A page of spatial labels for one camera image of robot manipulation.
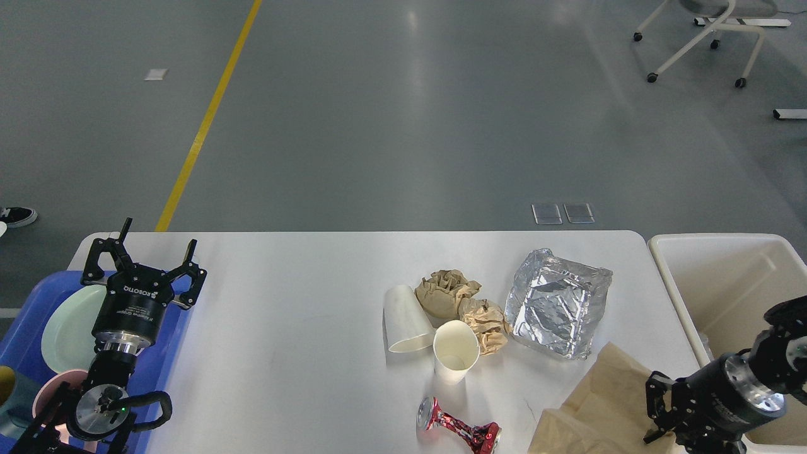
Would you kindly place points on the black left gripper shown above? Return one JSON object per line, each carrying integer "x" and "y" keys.
{"x": 136, "y": 299}

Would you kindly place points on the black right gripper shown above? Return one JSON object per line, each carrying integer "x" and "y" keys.
{"x": 713, "y": 408}

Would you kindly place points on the brown paper bag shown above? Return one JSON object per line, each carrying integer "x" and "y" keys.
{"x": 605, "y": 413}

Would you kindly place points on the light green plate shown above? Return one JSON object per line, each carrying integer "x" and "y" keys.
{"x": 67, "y": 342}

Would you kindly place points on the pink mug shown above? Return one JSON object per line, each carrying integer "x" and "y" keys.
{"x": 74, "y": 377}

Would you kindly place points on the dark teal mug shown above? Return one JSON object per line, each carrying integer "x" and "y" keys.
{"x": 18, "y": 393}

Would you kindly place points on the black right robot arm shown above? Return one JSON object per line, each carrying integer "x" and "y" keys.
{"x": 777, "y": 358}

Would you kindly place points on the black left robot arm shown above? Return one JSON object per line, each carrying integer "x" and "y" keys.
{"x": 102, "y": 409}

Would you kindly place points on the beige plastic bin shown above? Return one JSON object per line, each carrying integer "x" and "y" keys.
{"x": 721, "y": 284}

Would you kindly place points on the person in jeans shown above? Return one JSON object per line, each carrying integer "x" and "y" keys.
{"x": 17, "y": 217}

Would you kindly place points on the blue plastic tray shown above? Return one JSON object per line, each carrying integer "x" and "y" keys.
{"x": 21, "y": 346}

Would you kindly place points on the aluminium foil tray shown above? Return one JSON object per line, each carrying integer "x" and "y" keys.
{"x": 556, "y": 305}

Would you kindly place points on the crushed red can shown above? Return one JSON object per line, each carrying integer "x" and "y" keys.
{"x": 480, "y": 439}

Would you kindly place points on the right floor outlet cover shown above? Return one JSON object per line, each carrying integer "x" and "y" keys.
{"x": 579, "y": 213}

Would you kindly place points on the floor outlet cover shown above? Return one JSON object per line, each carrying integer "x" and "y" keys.
{"x": 547, "y": 214}
{"x": 579, "y": 213}

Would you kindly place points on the upright white paper cup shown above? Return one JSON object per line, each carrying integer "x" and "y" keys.
{"x": 456, "y": 350}

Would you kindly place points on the left floor outlet cover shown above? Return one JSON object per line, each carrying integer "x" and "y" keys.
{"x": 547, "y": 214}

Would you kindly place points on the tipped white paper cup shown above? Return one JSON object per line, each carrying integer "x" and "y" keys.
{"x": 407, "y": 327}

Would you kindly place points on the crumpled brown paper ball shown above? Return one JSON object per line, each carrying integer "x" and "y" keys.
{"x": 440, "y": 295}

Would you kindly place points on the white table foot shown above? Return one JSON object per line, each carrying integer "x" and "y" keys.
{"x": 790, "y": 113}

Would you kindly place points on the white office chair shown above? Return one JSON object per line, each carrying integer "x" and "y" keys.
{"x": 719, "y": 17}

